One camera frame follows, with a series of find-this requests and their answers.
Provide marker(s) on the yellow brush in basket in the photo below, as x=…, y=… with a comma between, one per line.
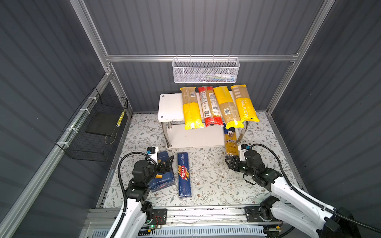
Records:
x=120, y=118

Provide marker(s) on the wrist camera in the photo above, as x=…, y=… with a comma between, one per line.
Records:
x=152, y=153
x=242, y=149

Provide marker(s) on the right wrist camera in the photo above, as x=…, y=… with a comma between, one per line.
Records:
x=242, y=149

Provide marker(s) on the yellow Pastatime spaghetti bag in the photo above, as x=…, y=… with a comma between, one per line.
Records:
x=244, y=104

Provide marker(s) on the yellow clear spaghetti bag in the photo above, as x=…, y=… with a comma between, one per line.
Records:
x=191, y=110

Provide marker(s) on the red yellow spaghetti bag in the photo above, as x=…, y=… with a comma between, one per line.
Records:
x=210, y=108

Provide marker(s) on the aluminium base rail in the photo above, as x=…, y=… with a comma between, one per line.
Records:
x=217, y=215

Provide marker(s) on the blue yellow spaghetti bag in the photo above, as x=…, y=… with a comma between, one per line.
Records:
x=230, y=140

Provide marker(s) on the white wire mesh basket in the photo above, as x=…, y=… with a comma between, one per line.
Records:
x=185, y=70

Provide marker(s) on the items in white basket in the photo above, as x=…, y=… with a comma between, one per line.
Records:
x=217, y=78

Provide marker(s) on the yellow barcode spaghetti bag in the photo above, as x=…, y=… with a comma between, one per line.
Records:
x=227, y=108

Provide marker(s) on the blue Barilla pasta box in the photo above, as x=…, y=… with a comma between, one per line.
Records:
x=168, y=178

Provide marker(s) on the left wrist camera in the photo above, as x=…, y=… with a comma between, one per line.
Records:
x=152, y=153

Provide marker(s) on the black wire basket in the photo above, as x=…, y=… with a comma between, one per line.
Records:
x=93, y=136

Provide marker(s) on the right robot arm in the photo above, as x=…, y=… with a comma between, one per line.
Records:
x=290, y=204

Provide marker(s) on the white two-tier shelf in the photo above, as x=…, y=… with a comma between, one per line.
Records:
x=171, y=117

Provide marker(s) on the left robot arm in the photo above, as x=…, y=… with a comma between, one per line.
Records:
x=136, y=216

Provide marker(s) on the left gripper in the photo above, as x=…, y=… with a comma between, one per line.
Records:
x=161, y=168

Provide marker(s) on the blue Barilla spaghetti box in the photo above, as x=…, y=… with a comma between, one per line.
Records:
x=184, y=175

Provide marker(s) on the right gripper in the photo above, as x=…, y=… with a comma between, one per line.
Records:
x=234, y=161

